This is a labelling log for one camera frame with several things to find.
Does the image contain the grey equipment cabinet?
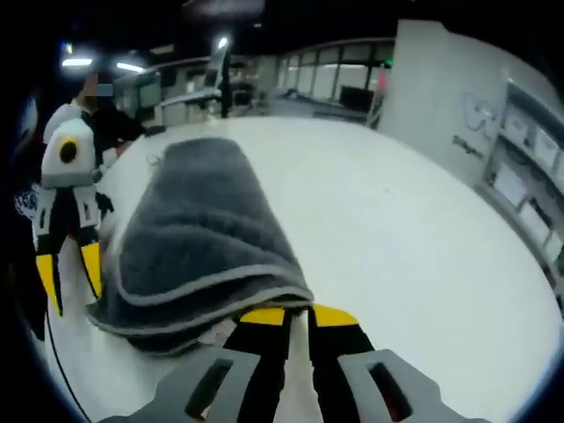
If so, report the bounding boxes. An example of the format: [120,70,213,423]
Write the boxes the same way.
[272,94,371,120]

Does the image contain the white desk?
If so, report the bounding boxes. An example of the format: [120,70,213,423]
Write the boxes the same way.
[160,85,224,127]

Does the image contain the black background monitor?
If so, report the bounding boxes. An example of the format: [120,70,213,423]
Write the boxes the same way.
[338,85,376,114]

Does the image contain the black cable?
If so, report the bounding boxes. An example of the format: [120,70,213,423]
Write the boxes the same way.
[43,308,89,419]

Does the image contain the grey metal shelving unit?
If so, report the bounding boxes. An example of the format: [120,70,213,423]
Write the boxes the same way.
[482,70,564,305]

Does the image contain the grey towel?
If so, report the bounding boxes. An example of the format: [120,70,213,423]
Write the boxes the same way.
[85,137,315,353]

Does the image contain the group of white storage bins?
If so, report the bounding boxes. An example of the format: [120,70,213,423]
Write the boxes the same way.
[493,114,564,265]

